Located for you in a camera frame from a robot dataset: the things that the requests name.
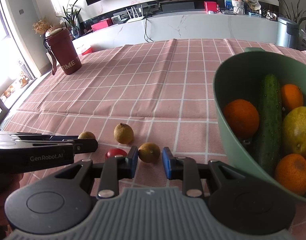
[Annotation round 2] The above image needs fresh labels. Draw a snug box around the small brown longan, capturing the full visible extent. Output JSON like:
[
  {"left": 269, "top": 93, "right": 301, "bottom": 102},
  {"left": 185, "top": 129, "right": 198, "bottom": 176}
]
[{"left": 138, "top": 142, "right": 161, "bottom": 163}]

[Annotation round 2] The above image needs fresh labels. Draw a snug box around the smooth round orange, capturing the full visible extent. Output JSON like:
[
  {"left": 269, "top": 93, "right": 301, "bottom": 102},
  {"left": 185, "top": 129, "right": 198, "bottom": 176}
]
[{"left": 223, "top": 99, "right": 260, "bottom": 139}]

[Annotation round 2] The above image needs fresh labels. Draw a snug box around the large mottled orange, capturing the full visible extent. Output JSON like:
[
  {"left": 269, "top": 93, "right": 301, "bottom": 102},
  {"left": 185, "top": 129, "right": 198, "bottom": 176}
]
[{"left": 274, "top": 153, "right": 306, "bottom": 196}]

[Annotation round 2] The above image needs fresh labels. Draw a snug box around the small orange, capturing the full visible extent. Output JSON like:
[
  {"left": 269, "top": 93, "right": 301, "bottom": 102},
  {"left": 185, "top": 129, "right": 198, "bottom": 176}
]
[{"left": 281, "top": 84, "right": 304, "bottom": 112}]

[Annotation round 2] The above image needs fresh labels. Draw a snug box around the left hand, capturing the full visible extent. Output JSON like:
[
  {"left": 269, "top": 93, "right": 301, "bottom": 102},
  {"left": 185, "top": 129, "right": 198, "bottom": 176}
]
[{"left": 0, "top": 173, "right": 24, "bottom": 229}]

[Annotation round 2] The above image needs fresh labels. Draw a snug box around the red cherry tomato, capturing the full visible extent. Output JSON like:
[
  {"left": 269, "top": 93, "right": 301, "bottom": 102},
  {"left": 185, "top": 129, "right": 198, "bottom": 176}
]
[{"left": 105, "top": 148, "right": 128, "bottom": 159}]

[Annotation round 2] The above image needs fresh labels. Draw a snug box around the pink checkered tablecloth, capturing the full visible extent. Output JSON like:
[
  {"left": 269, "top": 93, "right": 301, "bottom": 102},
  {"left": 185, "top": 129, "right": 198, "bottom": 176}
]
[{"left": 0, "top": 38, "right": 306, "bottom": 240}]

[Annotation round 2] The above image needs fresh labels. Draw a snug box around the red TIME tumbler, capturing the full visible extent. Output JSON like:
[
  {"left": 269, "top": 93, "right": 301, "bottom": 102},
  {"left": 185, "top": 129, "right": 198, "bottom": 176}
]
[{"left": 44, "top": 28, "right": 82, "bottom": 75}]

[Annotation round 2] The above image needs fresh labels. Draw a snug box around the green cucumber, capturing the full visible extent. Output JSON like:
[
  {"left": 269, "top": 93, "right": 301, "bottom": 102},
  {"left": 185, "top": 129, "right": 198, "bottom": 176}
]
[{"left": 254, "top": 74, "right": 282, "bottom": 176}]

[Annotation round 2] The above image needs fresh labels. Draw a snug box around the green plastic bowl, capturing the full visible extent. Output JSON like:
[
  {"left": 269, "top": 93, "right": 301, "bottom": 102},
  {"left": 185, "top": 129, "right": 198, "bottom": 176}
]
[{"left": 213, "top": 48, "right": 306, "bottom": 202}]

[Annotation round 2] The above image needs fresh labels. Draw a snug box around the dried flower bouquet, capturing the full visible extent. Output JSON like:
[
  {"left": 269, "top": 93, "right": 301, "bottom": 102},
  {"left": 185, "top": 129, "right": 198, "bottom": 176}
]
[{"left": 32, "top": 17, "right": 53, "bottom": 36}]

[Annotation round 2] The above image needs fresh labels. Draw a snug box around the yellow-green pear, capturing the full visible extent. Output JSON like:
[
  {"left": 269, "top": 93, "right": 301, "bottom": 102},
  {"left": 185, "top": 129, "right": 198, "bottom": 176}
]
[{"left": 282, "top": 106, "right": 306, "bottom": 159}]

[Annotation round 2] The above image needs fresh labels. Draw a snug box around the potted green plant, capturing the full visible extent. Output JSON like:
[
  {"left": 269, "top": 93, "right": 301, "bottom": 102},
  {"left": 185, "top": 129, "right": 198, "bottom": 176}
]
[{"left": 58, "top": 0, "right": 81, "bottom": 40}]

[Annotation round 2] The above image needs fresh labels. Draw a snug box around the white wifi router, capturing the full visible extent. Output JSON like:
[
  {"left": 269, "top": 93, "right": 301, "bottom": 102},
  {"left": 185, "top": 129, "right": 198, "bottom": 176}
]
[{"left": 126, "top": 5, "right": 144, "bottom": 23}]

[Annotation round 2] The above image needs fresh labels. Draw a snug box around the red box on counter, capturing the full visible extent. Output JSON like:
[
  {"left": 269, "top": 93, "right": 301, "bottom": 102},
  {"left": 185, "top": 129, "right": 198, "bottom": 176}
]
[{"left": 204, "top": 1, "right": 218, "bottom": 14}]

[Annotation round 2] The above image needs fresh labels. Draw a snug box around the silver trash bin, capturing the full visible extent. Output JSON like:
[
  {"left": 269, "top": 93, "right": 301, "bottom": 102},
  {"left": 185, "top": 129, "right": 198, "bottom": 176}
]
[{"left": 275, "top": 17, "right": 299, "bottom": 49}]

